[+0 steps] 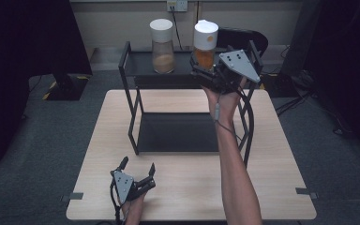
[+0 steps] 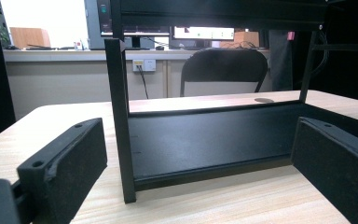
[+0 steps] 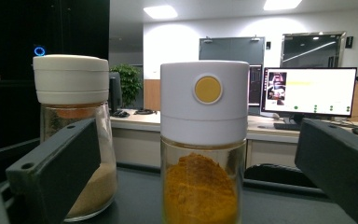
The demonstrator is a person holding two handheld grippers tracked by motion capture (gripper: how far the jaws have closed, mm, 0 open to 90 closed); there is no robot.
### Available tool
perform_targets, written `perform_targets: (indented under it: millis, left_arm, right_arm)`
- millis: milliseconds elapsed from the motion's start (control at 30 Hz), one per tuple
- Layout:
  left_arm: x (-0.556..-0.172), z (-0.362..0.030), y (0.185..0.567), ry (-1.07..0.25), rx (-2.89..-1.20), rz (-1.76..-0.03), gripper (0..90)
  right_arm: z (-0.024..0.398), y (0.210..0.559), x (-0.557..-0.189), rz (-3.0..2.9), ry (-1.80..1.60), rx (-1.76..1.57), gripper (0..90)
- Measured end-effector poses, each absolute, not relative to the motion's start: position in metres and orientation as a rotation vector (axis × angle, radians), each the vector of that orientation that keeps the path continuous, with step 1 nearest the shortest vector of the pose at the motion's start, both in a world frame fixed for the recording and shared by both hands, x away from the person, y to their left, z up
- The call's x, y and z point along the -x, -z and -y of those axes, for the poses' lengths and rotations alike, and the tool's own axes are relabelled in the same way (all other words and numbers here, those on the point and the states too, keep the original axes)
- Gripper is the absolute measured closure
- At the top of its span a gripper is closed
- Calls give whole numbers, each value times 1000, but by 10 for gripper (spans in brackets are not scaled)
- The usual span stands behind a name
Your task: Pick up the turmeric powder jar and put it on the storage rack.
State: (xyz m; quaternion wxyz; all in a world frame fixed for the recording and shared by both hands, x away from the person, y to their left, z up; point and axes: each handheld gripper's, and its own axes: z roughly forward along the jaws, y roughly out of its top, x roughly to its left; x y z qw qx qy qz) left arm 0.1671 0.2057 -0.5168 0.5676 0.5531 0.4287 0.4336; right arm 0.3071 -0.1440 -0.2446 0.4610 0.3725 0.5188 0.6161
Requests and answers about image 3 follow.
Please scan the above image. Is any coiled black cable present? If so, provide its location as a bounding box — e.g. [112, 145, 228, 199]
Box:
[132, 108, 158, 117]

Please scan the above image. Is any green potted plant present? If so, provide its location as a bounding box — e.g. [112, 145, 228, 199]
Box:
[109, 63, 145, 109]

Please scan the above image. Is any lit computer monitor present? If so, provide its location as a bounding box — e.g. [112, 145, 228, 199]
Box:
[259, 66, 358, 119]

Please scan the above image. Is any grey double door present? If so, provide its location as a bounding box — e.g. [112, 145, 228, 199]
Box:
[198, 35, 266, 66]

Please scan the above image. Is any ceiling light panel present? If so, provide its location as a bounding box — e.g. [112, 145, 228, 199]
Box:
[143, 4, 179, 21]
[262, 0, 303, 11]

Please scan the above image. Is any blue ring light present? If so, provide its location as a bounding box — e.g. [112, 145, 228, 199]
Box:
[33, 45, 47, 57]

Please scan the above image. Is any black metal shelf rack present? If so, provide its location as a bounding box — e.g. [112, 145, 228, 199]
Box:
[0, 137, 358, 224]

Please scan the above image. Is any black keyboard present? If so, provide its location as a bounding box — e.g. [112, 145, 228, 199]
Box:
[272, 122, 303, 132]

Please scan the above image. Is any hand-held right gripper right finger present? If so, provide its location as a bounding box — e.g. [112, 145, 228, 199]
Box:
[294, 118, 358, 224]

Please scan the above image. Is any beige powder spice jar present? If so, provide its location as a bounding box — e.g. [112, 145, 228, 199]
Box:
[32, 53, 119, 223]

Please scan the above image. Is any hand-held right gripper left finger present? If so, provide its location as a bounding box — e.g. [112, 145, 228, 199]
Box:
[5, 117, 103, 224]

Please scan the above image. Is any long office desk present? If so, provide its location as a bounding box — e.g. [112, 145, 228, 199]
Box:
[109, 107, 358, 172]

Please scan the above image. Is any yellow powder spice jar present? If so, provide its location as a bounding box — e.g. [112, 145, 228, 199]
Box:
[159, 60, 251, 224]

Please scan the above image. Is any metal framed window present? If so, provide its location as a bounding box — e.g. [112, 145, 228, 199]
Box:
[280, 30, 348, 69]

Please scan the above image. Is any dark upright monitor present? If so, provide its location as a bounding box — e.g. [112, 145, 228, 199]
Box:
[248, 63, 264, 108]

